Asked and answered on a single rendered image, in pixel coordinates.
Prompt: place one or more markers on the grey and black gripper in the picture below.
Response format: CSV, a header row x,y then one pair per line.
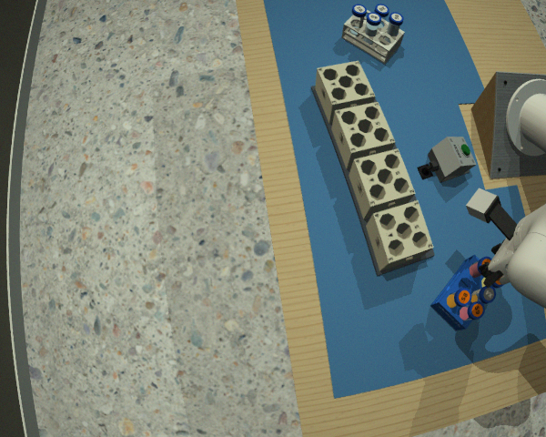
x,y
499,264

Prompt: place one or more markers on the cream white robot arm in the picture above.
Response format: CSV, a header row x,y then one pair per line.
x,y
526,126

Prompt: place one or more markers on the beige tube rack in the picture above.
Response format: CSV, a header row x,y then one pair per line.
x,y
378,40

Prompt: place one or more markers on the small grey sloped desk with green button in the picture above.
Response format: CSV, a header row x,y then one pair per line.
x,y
451,157

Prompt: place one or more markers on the blue tube rack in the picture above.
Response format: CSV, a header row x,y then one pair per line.
x,y
452,316

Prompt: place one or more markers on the sample tube with blue cap and orange dot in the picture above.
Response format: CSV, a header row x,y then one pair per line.
x,y
474,268

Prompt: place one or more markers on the blue bench mat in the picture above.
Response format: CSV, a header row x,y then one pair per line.
x,y
381,330

